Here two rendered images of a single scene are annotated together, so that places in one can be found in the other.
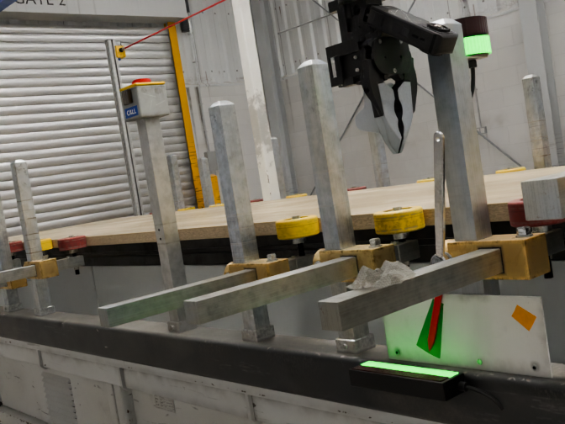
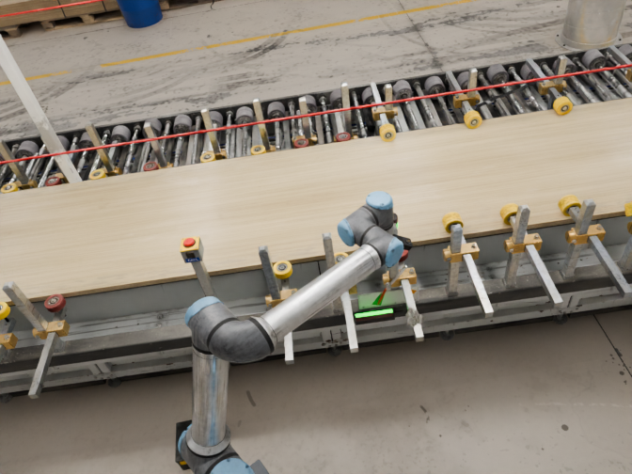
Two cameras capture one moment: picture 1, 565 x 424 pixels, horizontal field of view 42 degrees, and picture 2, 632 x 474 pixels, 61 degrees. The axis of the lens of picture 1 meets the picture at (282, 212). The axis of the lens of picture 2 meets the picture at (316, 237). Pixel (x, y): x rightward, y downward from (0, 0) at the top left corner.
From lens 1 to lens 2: 1.88 m
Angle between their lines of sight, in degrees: 59
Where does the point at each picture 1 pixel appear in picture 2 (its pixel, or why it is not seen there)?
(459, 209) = (393, 271)
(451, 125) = not seen: hidden behind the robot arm
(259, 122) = (53, 136)
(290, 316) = (250, 288)
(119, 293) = (86, 307)
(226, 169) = (270, 272)
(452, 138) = not seen: hidden behind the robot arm
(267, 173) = (70, 167)
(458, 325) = (389, 296)
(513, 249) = (412, 278)
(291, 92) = not seen: outside the picture
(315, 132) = (330, 258)
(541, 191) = (489, 313)
